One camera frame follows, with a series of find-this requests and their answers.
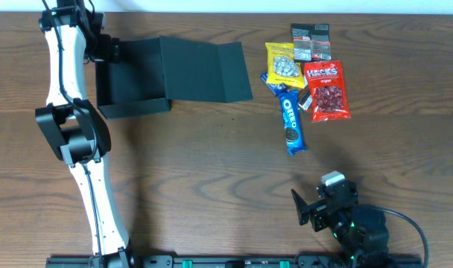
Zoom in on dark green box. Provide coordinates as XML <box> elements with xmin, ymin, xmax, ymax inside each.
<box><xmin>95</xmin><ymin>36</ymin><xmax>253</xmax><ymax>119</ymax></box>

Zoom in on small red green candy bar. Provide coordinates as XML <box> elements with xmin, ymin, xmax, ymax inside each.
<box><xmin>298</xmin><ymin>89</ymin><xmax>312</xmax><ymax>112</ymax></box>

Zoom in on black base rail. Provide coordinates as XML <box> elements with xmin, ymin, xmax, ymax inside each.
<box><xmin>45</xmin><ymin>254</ymin><xmax>424</xmax><ymax>268</ymax></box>

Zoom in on black snack packet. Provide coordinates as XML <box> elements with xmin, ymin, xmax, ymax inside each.
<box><xmin>291</xmin><ymin>23</ymin><xmax>332</xmax><ymax>63</ymax></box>

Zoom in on yellow snack bag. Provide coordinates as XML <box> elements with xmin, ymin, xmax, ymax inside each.
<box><xmin>265</xmin><ymin>42</ymin><xmax>305</xmax><ymax>89</ymax></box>

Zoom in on blue Oreo cookie pack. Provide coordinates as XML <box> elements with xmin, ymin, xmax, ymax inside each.
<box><xmin>279</xmin><ymin>90</ymin><xmax>307</xmax><ymax>156</ymax></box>

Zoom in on red Hacks candy bag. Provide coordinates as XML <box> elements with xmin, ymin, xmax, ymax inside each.
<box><xmin>303</xmin><ymin>60</ymin><xmax>351</xmax><ymax>122</ymax></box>

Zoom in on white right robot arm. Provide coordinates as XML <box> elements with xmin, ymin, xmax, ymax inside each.
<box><xmin>291</xmin><ymin>179</ymin><xmax>389</xmax><ymax>267</ymax></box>

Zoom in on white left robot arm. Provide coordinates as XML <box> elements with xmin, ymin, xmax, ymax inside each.
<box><xmin>35</xmin><ymin>0</ymin><xmax>143</xmax><ymax>267</ymax></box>

